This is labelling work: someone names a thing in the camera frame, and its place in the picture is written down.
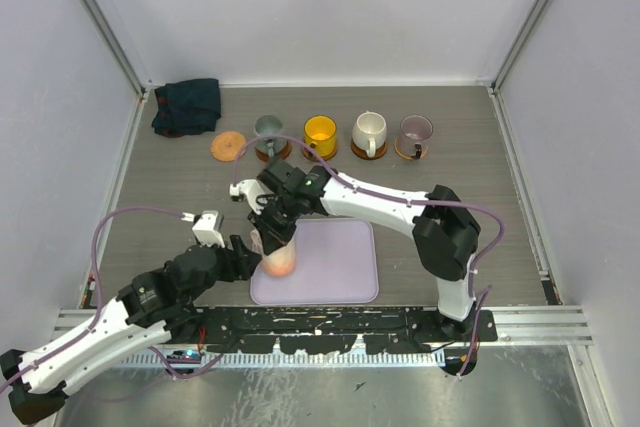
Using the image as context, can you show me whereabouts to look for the woven rattan coaster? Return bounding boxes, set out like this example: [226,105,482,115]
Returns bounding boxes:
[210,131,247,162]
[394,139,429,161]

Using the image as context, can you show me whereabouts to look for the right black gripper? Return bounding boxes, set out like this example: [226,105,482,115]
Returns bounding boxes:
[249,192,302,254]

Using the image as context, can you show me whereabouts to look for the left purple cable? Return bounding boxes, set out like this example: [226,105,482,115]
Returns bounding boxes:
[0,204,231,393]

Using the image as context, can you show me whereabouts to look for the white ceramic mug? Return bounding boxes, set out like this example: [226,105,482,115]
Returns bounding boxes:
[352,112,387,159]

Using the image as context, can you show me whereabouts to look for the grey ceramic mug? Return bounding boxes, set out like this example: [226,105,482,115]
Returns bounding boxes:
[254,115,287,158]

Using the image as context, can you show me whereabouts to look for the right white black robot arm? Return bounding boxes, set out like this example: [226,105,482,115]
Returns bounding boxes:
[229,157,481,341]

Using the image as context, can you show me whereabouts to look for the aluminium front rail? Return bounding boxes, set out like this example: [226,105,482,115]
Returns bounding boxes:
[49,305,594,348]

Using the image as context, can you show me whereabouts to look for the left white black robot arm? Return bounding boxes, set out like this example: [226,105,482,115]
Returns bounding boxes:
[1,235,261,425]

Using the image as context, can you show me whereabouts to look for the brown wooden coaster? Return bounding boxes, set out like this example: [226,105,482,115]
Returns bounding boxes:
[254,139,292,162]
[350,140,388,161]
[301,139,338,162]

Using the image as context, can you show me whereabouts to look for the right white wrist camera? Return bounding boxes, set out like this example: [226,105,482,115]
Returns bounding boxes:
[229,179,269,213]

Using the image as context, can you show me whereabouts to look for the dark blue folded cloth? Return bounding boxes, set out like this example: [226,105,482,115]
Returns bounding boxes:
[151,78,222,138]

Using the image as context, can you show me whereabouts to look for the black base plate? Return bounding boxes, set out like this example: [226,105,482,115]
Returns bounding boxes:
[166,306,498,355]

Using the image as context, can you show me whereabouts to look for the yellow glass mug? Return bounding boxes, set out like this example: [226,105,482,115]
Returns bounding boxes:
[304,115,337,143]

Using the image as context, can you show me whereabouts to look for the pink ceramic mug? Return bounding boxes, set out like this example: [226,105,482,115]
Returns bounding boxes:
[250,229,296,277]

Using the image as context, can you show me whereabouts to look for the lilac plastic tray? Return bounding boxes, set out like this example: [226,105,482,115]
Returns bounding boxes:
[250,218,379,306]

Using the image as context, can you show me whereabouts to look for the purple glass mug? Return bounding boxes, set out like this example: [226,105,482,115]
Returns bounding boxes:
[396,114,434,146]

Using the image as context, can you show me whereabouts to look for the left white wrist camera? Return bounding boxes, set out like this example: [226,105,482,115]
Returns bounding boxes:
[181,210,225,247]

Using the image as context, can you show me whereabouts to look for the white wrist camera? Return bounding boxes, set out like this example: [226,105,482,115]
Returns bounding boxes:
[229,179,269,213]
[181,210,225,247]

